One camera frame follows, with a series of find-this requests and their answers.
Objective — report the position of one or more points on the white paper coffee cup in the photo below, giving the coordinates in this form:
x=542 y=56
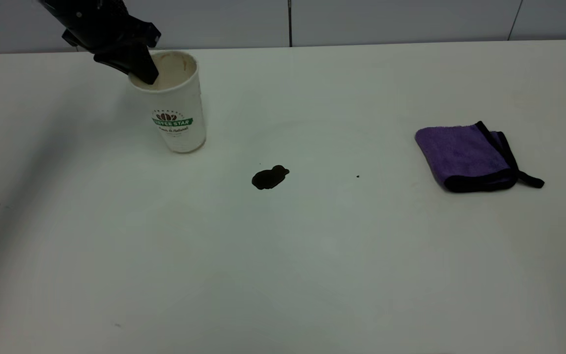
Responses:
x=180 y=105

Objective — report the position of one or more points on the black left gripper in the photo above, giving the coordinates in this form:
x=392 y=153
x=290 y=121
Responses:
x=99 y=22

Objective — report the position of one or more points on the purple cloth with black trim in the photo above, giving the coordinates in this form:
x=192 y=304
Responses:
x=460 y=153

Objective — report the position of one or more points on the dark brown liquid spill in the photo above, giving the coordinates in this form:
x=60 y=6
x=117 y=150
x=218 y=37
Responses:
x=269 y=178

